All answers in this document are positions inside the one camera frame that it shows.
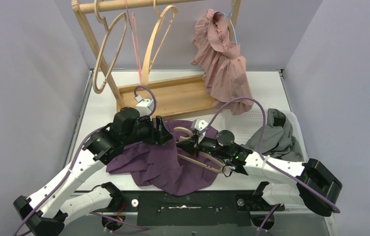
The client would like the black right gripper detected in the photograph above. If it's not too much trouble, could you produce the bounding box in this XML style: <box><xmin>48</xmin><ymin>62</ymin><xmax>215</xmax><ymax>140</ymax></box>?
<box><xmin>176</xmin><ymin>130</ymin><xmax>231</xmax><ymax>158</ymax></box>

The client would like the wooden hanger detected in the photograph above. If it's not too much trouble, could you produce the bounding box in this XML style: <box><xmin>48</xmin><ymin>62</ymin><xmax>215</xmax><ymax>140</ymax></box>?
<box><xmin>173</xmin><ymin>127</ymin><xmax>226</xmax><ymax>174</ymax></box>
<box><xmin>140</xmin><ymin>0</ymin><xmax>179</xmax><ymax>86</ymax></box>
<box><xmin>91</xmin><ymin>0</ymin><xmax>129</xmax><ymax>94</ymax></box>

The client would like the purple skirt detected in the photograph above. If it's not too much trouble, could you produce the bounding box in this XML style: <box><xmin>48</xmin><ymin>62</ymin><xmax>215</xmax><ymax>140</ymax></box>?
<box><xmin>106</xmin><ymin>120</ymin><xmax>218</xmax><ymax>196</ymax></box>

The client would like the pink pleated skirt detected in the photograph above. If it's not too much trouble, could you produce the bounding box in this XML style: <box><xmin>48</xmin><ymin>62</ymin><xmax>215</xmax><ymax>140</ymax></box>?
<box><xmin>192</xmin><ymin>9</ymin><xmax>254</xmax><ymax>115</ymax></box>

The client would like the grey green skirt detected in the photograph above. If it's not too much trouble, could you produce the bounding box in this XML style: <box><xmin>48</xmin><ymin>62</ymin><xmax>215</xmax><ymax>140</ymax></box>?
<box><xmin>245</xmin><ymin>108</ymin><xmax>304</xmax><ymax>162</ymax></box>

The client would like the blue wire hanger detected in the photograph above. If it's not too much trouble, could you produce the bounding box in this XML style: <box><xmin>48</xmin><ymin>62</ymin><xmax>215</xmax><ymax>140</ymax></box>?
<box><xmin>220</xmin><ymin>0</ymin><xmax>241</xmax><ymax>45</ymax></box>

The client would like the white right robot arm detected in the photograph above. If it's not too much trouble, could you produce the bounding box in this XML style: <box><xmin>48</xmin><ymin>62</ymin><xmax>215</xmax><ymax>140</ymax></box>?
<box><xmin>177</xmin><ymin>130</ymin><xmax>342</xmax><ymax>217</ymax></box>

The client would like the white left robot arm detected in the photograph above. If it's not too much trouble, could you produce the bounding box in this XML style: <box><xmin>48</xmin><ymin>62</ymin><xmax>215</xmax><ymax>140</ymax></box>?
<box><xmin>13</xmin><ymin>107</ymin><xmax>173</xmax><ymax>236</ymax></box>

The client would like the wooden hanger rack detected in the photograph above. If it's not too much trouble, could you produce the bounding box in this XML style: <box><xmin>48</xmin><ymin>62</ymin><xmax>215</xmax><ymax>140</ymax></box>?
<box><xmin>71</xmin><ymin>0</ymin><xmax>242</xmax><ymax>120</ymax></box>

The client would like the white plastic basket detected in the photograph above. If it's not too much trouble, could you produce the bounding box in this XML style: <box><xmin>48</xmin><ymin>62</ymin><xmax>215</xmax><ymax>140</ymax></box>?
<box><xmin>221</xmin><ymin>109</ymin><xmax>308</xmax><ymax>161</ymax></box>

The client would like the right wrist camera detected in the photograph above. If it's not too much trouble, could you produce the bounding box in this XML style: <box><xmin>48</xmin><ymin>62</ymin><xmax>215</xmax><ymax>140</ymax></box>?
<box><xmin>191</xmin><ymin>118</ymin><xmax>209</xmax><ymax>137</ymax></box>

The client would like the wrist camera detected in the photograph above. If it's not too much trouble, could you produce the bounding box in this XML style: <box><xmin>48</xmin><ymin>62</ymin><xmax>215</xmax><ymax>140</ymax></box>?
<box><xmin>135</xmin><ymin>96</ymin><xmax>155</xmax><ymax>116</ymax></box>
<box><xmin>191</xmin><ymin>118</ymin><xmax>209</xmax><ymax>137</ymax></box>

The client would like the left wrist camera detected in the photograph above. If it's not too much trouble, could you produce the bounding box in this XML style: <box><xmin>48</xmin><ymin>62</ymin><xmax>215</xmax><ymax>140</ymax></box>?
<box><xmin>135</xmin><ymin>96</ymin><xmax>155</xmax><ymax>116</ymax></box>

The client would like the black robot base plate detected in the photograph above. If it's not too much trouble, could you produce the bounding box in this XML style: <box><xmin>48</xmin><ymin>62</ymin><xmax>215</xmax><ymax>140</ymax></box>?
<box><xmin>102</xmin><ymin>190</ymin><xmax>273</xmax><ymax>227</ymax></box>

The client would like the pink wire hanger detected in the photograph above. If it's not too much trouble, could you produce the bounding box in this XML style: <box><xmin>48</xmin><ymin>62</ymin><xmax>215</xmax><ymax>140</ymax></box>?
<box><xmin>124</xmin><ymin>0</ymin><xmax>142</xmax><ymax>85</ymax></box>

